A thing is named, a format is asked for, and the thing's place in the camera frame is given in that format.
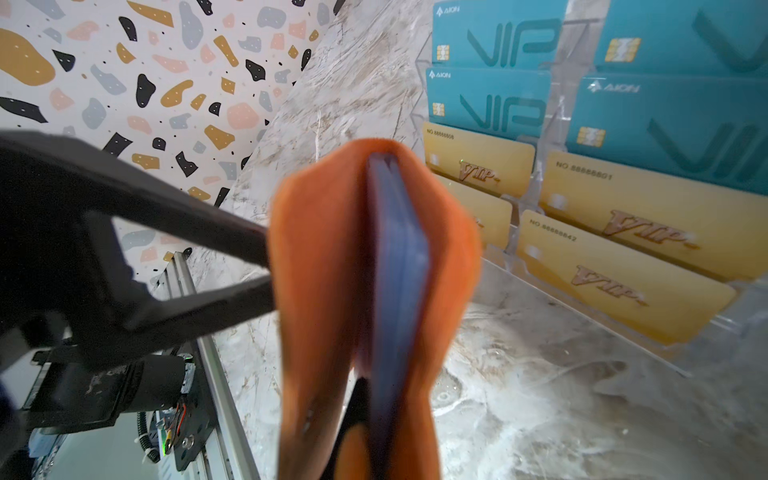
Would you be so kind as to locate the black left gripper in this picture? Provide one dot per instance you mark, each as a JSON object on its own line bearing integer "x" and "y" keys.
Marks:
{"x": 84, "y": 236}

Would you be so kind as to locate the orange card holder wallet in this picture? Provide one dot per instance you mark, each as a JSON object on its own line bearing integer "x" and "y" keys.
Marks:
{"x": 319, "y": 245}

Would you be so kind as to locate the clear acrylic card stand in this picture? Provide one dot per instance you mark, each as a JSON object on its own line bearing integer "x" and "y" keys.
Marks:
{"x": 574, "y": 60}

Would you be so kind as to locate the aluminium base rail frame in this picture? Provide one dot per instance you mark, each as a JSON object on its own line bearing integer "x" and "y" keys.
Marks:
{"x": 199, "y": 438}

